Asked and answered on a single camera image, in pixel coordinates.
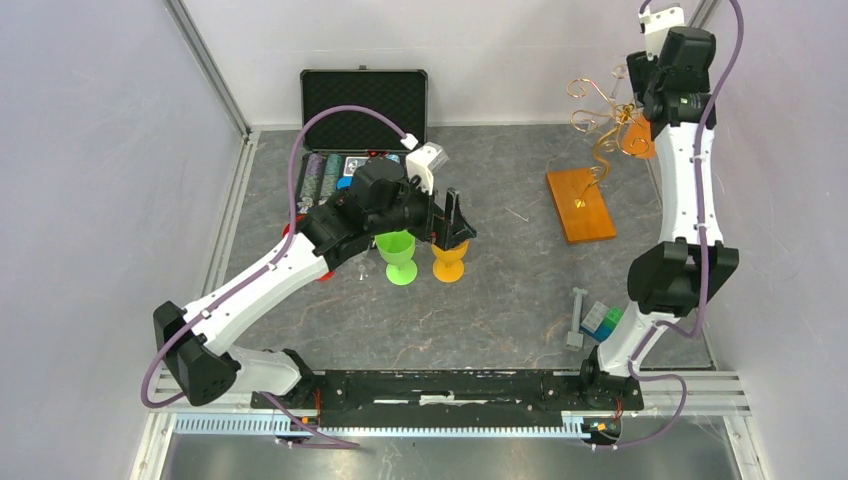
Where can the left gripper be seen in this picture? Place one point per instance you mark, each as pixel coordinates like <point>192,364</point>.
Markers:
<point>451,227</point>

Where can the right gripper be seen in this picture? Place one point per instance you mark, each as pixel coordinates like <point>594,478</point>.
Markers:
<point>641,69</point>

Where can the yellow plastic wine glass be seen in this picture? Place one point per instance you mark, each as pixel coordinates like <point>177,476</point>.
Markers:
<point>448,266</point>

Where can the green plastic wine glass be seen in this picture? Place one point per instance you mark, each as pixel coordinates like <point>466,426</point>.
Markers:
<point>397,250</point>

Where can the orange plastic wine glass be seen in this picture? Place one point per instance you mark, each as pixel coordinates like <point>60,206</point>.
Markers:
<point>636,138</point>

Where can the red plastic wine glass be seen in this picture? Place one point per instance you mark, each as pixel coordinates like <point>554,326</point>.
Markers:
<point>326,277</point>

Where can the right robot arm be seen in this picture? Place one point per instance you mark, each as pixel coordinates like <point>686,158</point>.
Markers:
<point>691,261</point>

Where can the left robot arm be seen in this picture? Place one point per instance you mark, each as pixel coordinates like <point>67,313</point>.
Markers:
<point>196,342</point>

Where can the wooden rack base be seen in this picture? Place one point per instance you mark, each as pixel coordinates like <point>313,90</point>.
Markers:
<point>580,207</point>

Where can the blue round chip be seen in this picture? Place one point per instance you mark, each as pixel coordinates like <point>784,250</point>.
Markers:
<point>344,182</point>

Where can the black poker chip case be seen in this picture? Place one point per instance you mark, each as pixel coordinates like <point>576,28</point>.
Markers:
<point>357,114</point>

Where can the blue green building blocks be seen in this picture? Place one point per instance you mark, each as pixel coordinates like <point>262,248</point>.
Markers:
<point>600,322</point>

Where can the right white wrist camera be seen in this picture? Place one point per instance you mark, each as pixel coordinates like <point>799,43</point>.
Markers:
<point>656,24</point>

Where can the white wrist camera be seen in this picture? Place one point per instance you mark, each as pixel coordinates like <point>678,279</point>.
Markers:
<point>422,163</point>
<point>656,24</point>

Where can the gold wire glass rack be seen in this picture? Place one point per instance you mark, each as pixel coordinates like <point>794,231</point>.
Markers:
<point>604,125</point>

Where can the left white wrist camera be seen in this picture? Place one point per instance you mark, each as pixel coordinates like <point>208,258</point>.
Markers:
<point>422,163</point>

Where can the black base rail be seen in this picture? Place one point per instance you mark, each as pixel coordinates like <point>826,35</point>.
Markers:
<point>458,398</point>

